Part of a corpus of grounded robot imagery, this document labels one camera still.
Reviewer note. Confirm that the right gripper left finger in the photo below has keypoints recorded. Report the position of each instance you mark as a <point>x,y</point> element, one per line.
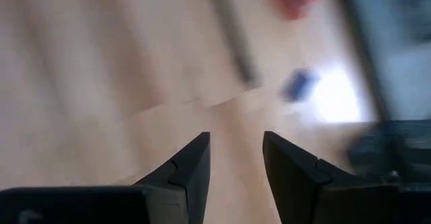
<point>182,183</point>

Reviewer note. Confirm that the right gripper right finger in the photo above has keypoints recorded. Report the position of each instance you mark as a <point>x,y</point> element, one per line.
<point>296,183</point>

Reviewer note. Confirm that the small purple-blue eraser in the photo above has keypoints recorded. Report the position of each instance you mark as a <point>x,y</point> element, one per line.
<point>298,84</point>

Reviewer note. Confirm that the black mesh desk organizer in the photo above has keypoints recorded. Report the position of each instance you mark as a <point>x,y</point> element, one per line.
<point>387,150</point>

